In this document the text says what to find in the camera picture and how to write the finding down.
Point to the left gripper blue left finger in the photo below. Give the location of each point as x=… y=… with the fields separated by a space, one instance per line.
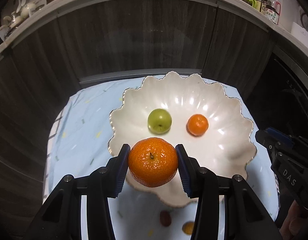
x=119 y=170

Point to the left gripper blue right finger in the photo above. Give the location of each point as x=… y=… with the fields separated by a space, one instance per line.
x=187 y=167

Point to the large orange tangerine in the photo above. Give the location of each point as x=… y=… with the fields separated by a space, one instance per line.
x=153 y=162

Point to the small orange tangerine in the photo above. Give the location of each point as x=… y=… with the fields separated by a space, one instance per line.
x=197 y=125

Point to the red grape tomato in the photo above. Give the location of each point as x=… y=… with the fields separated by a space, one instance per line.
x=165 y=218

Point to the green apple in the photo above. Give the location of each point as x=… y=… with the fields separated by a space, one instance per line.
x=159 y=121

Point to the brown longan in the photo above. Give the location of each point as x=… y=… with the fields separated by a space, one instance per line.
x=188 y=227

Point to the person hand holding gripper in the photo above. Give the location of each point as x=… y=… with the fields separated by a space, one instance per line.
x=294 y=221

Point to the light blue patterned cloth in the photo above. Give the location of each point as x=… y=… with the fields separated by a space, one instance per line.
x=78 y=145

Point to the white scalloped ceramic bowl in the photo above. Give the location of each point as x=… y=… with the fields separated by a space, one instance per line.
x=225 y=148

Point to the white countertop appliance box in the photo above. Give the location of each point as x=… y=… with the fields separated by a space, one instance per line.
x=299 y=32

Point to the large soy sauce bottle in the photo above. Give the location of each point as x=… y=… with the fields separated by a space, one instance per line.
x=273 y=10

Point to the white teapot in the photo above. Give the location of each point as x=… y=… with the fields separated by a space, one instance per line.
x=27 y=10

